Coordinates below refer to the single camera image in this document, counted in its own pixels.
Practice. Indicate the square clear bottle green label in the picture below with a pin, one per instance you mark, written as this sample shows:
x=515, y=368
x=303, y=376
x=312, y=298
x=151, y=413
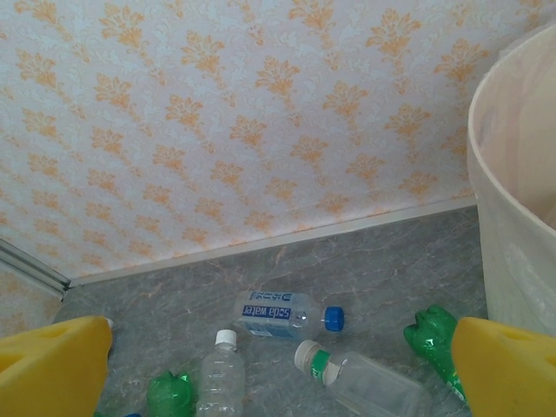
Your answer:
x=369, y=382

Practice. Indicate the green bottle yellow cap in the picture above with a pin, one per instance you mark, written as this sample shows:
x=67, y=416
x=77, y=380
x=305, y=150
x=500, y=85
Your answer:
x=428, y=343

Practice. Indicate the cream plastic waste bin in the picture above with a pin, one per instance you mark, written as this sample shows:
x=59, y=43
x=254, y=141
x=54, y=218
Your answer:
x=504, y=269

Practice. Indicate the aluminium frame post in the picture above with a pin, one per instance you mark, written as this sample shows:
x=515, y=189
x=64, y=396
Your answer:
x=30, y=265

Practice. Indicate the soda water bottle blue cap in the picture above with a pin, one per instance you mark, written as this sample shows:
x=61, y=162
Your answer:
x=269, y=313

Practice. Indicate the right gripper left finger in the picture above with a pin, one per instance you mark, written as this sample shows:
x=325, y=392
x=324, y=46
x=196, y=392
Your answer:
x=48, y=373

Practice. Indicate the clear bottle white cap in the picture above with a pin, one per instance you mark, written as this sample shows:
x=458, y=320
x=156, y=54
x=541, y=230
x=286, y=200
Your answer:
x=219, y=382

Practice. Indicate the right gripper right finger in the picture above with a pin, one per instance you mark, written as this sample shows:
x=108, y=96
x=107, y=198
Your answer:
x=517, y=373

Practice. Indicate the green plastic bottle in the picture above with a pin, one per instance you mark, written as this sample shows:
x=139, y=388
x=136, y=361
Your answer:
x=169, y=393

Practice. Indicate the white wall base trim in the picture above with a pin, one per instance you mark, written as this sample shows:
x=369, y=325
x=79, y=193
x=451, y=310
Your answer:
x=269, y=242

